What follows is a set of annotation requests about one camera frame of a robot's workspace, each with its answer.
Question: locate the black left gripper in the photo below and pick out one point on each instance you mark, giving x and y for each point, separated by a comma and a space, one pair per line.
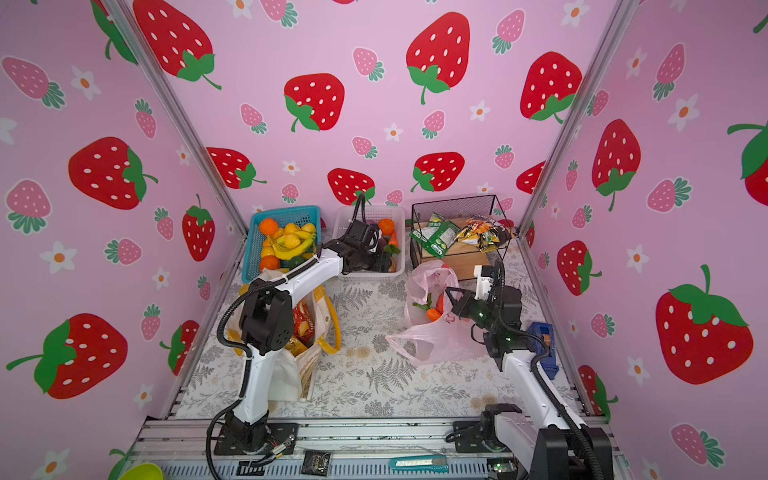
382, 262

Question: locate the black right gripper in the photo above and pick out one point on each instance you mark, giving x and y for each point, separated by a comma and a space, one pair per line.
462, 306

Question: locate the pink plastic grocery bag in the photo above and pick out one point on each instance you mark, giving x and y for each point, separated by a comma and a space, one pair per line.
433, 333

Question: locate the white canvas tote bag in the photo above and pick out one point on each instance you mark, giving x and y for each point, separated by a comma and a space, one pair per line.
316, 331

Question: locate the red snack packet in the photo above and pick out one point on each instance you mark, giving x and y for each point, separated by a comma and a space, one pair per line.
304, 326

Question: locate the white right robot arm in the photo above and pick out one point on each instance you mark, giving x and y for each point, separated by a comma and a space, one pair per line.
546, 437

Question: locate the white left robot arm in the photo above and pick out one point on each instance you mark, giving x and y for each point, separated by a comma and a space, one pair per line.
260, 323

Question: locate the orange toy pumpkin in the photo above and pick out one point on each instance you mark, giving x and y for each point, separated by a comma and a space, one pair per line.
386, 226

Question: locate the white plastic vegetable basket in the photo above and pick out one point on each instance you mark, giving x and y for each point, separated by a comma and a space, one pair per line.
375, 214

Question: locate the blue object at right edge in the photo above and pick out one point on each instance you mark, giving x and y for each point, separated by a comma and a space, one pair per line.
546, 346

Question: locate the toy carrot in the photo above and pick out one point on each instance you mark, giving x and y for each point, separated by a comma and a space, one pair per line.
434, 310

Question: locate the yellow toy lemon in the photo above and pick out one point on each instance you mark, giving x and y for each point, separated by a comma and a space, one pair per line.
291, 241

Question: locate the long yellow toy banana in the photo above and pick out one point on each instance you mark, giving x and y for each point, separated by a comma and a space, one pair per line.
308, 241

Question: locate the teal plastic fruit basket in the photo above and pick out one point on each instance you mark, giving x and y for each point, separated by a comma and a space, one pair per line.
306, 218

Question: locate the green snack packet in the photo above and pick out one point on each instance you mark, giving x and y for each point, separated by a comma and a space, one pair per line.
436, 236

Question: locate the colourful snack packet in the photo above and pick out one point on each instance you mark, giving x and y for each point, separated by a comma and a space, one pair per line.
484, 233

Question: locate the large orange toy fruit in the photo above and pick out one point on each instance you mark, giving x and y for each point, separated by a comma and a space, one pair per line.
269, 262

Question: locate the orange toy tangerine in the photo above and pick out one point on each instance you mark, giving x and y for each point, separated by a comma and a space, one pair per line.
268, 227

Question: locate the green bowl at front edge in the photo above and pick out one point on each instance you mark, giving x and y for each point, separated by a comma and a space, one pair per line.
144, 471

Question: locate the black wire mesh basket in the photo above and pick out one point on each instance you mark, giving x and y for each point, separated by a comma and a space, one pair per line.
463, 259

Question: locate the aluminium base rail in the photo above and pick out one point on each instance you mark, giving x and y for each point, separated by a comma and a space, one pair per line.
359, 449

